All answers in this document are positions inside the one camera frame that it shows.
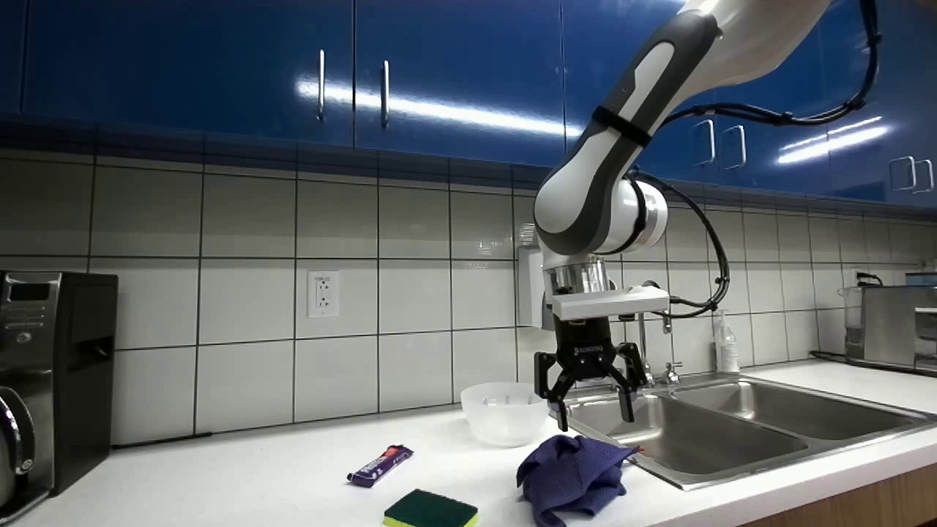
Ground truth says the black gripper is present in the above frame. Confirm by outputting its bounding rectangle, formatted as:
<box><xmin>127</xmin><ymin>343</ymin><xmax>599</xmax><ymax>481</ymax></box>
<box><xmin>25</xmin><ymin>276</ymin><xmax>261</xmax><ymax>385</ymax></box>
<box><xmin>533</xmin><ymin>317</ymin><xmax>649</xmax><ymax>431</ymax></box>

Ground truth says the blue cloth towel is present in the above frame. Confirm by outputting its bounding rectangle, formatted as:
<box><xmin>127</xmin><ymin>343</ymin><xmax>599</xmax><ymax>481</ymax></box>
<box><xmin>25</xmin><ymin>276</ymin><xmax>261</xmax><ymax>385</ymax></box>
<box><xmin>512</xmin><ymin>432</ymin><xmax>637</xmax><ymax>527</ymax></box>

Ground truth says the clear plastic bowl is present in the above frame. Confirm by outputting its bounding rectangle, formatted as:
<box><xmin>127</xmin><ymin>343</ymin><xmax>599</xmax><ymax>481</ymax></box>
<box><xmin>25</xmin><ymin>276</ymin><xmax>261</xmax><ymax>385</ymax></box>
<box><xmin>457</xmin><ymin>381</ymin><xmax>546</xmax><ymax>450</ymax></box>

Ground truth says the chrome gooseneck faucet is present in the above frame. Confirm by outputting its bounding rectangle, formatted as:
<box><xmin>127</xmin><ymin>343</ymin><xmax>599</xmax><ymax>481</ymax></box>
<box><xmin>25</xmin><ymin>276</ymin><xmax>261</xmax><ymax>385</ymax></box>
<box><xmin>637</xmin><ymin>308</ymin><xmax>684</xmax><ymax>385</ymax></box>

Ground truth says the clear soap pump bottle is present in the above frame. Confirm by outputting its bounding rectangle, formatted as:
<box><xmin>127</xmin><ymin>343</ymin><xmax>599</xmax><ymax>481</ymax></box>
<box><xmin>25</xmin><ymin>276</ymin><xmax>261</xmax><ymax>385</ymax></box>
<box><xmin>709</xmin><ymin>308</ymin><xmax>739</xmax><ymax>377</ymax></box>

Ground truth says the stainless steel double sink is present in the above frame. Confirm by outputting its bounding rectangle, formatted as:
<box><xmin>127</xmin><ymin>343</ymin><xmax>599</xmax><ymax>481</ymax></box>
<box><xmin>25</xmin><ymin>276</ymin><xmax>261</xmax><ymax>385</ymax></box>
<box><xmin>565</xmin><ymin>371</ymin><xmax>934</xmax><ymax>492</ymax></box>

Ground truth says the green and yellow sponge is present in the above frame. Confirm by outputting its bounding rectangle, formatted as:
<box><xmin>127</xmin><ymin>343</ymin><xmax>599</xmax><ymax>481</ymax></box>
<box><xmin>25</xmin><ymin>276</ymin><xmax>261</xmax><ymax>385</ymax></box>
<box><xmin>381</xmin><ymin>485</ymin><xmax>482</xmax><ymax>527</ymax></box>

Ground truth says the purple snack wrapper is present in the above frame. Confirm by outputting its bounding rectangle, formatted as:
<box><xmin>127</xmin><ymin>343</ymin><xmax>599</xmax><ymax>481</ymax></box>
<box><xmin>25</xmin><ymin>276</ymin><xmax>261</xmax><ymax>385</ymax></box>
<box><xmin>346</xmin><ymin>442</ymin><xmax>416</xmax><ymax>492</ymax></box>

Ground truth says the silver metal countertop appliance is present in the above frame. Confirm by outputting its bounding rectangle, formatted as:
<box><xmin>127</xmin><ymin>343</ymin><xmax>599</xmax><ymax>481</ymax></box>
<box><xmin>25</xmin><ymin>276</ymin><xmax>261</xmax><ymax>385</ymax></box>
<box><xmin>842</xmin><ymin>268</ymin><xmax>937</xmax><ymax>381</ymax></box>

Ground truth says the black coffee maker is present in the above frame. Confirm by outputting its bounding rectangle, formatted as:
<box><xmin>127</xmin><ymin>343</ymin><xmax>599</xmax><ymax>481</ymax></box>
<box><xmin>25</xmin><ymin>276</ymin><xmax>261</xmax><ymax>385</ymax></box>
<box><xmin>0</xmin><ymin>268</ymin><xmax>119</xmax><ymax>520</ymax></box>

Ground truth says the steel coffee carafe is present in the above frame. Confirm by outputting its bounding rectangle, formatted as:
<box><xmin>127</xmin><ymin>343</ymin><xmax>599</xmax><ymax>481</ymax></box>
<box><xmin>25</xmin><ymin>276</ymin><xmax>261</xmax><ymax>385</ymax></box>
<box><xmin>0</xmin><ymin>382</ymin><xmax>40</xmax><ymax>508</ymax></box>

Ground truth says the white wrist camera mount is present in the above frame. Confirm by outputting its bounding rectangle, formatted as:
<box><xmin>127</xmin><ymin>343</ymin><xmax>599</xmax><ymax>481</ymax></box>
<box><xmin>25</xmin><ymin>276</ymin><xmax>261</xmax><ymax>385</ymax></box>
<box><xmin>545</xmin><ymin>281</ymin><xmax>673</xmax><ymax>325</ymax></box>

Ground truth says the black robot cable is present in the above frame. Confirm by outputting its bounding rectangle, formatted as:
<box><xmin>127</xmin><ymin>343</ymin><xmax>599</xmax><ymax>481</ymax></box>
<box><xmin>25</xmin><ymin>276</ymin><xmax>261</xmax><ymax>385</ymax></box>
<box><xmin>632</xmin><ymin>0</ymin><xmax>884</xmax><ymax>321</ymax></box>

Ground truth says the white wall outlet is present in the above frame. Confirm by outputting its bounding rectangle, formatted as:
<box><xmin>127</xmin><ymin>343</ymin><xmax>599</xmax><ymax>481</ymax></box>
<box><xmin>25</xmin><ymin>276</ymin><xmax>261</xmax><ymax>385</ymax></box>
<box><xmin>307</xmin><ymin>268</ymin><xmax>343</xmax><ymax>321</ymax></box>

